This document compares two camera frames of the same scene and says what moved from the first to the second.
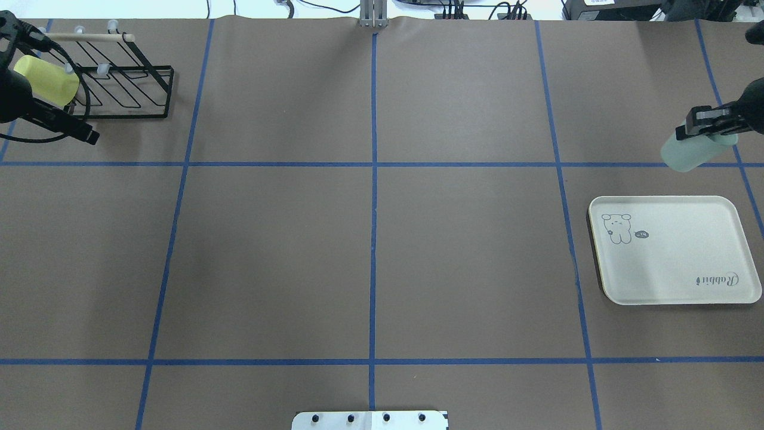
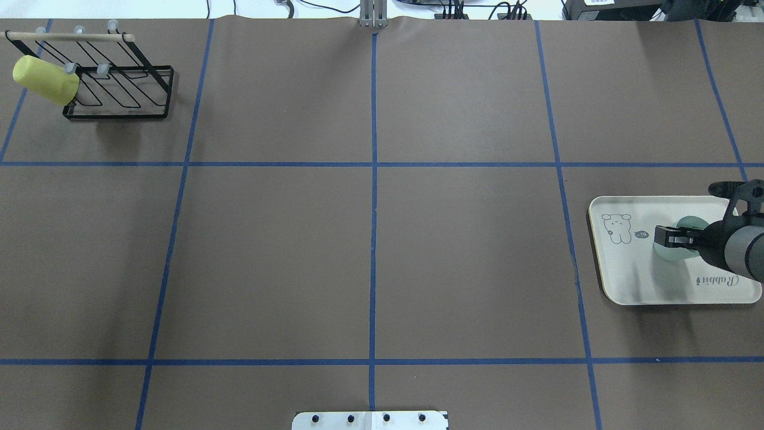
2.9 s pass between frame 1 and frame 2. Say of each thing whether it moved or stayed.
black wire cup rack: stayed
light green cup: moved
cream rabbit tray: stayed
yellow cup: stayed
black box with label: stayed
